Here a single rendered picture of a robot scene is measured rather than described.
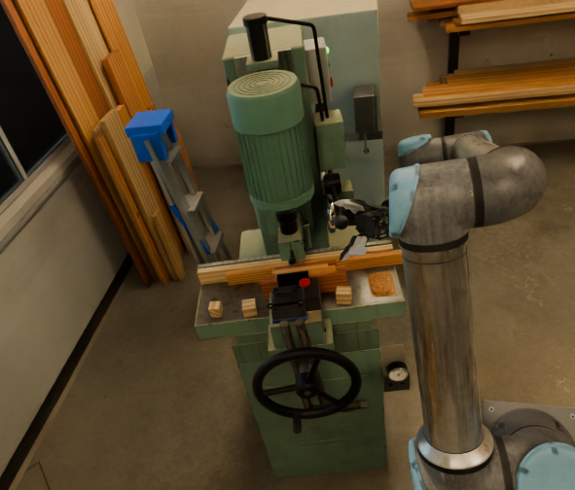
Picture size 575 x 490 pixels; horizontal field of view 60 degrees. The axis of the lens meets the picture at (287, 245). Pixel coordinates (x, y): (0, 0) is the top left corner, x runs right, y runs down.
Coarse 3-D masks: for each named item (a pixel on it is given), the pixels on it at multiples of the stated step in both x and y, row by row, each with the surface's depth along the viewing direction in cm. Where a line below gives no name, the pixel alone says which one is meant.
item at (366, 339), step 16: (240, 240) 189; (256, 240) 188; (336, 240) 180; (240, 256) 182; (256, 256) 180; (336, 336) 147; (352, 336) 147; (368, 336) 147; (240, 352) 150; (256, 352) 151
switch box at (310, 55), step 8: (304, 40) 146; (312, 40) 145; (320, 40) 144; (312, 48) 139; (320, 48) 139; (312, 56) 140; (320, 56) 140; (312, 64) 141; (328, 64) 142; (312, 72) 143; (328, 72) 143; (312, 80) 144; (328, 80) 144; (312, 88) 146; (320, 88) 146; (328, 88) 146; (312, 96) 147; (320, 96) 147; (328, 96) 147
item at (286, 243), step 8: (280, 232) 143; (296, 232) 142; (280, 240) 140; (288, 240) 140; (296, 240) 140; (304, 240) 141; (280, 248) 141; (288, 248) 141; (296, 248) 141; (304, 248) 143; (280, 256) 143; (288, 256) 143; (296, 256) 143; (304, 256) 143
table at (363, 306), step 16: (352, 272) 151; (368, 272) 150; (208, 288) 155; (224, 288) 154; (240, 288) 153; (256, 288) 152; (352, 288) 146; (368, 288) 145; (400, 288) 143; (208, 304) 149; (224, 304) 148; (240, 304) 147; (336, 304) 141; (352, 304) 140; (368, 304) 139; (384, 304) 139; (400, 304) 139; (208, 320) 144; (224, 320) 143; (240, 320) 142; (256, 320) 142; (336, 320) 143; (352, 320) 143; (208, 336) 146; (224, 336) 146; (272, 352) 136
